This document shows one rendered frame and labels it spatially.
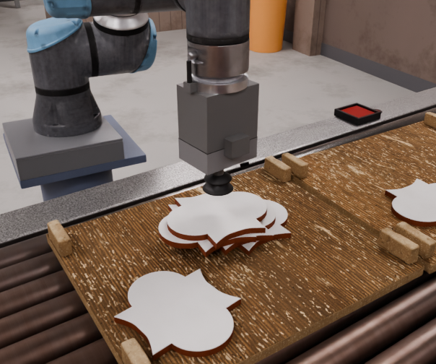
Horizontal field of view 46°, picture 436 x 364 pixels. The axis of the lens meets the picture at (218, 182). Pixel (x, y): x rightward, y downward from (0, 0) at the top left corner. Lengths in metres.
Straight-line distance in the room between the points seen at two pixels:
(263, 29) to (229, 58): 4.63
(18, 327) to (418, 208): 0.60
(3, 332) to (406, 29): 4.09
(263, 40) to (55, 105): 4.23
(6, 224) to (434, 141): 0.82
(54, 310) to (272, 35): 4.73
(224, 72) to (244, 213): 0.22
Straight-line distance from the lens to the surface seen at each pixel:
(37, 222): 0.87
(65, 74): 1.12
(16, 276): 0.77
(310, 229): 0.78
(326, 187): 0.89
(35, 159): 1.09
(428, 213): 0.85
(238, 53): 0.61
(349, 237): 0.77
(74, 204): 0.90
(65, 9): 0.65
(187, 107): 0.64
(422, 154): 1.06
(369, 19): 4.76
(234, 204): 0.75
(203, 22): 0.60
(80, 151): 1.10
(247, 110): 0.65
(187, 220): 0.71
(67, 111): 1.14
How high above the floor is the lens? 1.37
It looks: 29 degrees down
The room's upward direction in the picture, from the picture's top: straight up
